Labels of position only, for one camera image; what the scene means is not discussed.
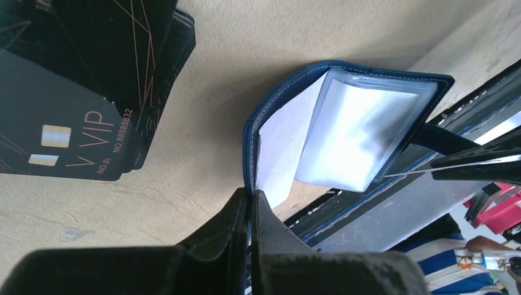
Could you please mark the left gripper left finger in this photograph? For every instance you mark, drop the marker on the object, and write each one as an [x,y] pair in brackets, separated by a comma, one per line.
[212,260]

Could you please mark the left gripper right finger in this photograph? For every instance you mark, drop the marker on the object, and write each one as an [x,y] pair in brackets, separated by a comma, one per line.
[283,264]

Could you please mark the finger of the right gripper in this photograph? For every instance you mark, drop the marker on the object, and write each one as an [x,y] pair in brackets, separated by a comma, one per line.
[507,174]
[457,150]

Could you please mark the blue leather card holder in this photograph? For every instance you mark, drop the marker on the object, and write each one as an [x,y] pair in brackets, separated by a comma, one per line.
[335,124]

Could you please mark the black credit card stack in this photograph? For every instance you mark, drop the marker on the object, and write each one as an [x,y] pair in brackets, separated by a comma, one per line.
[84,83]

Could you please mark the red black clamp fixture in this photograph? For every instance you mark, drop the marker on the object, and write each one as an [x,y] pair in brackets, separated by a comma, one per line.
[495,206]

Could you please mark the person in striped shirt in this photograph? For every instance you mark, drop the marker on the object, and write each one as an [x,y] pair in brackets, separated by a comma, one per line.
[434,249]

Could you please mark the aluminium frame rail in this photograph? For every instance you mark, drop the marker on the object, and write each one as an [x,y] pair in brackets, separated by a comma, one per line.
[388,212]

